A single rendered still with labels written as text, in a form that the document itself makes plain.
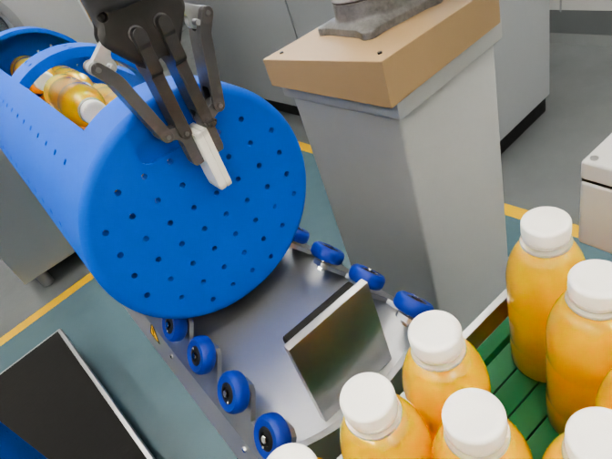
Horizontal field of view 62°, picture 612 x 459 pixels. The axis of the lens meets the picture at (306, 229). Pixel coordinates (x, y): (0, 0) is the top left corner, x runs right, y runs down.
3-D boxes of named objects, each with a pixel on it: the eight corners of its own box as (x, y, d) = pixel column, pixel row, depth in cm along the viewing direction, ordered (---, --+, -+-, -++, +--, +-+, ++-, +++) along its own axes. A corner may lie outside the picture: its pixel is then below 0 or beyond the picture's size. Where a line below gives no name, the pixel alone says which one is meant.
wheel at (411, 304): (391, 284, 56) (383, 300, 56) (423, 303, 53) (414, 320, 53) (413, 290, 59) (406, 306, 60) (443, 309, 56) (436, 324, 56)
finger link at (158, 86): (145, 24, 43) (130, 30, 43) (197, 137, 50) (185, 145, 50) (128, 21, 46) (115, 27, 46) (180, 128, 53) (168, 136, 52)
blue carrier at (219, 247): (120, 115, 135) (60, 5, 118) (331, 235, 72) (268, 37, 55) (16, 170, 125) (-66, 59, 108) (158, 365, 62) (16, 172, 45)
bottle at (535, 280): (498, 345, 57) (485, 220, 46) (558, 324, 57) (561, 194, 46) (533, 399, 51) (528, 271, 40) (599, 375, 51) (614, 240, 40)
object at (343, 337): (377, 347, 58) (351, 271, 50) (392, 359, 56) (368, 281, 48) (311, 409, 54) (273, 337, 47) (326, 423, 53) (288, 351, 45)
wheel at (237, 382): (227, 370, 57) (211, 372, 56) (249, 367, 54) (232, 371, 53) (232, 412, 56) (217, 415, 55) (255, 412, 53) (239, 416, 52)
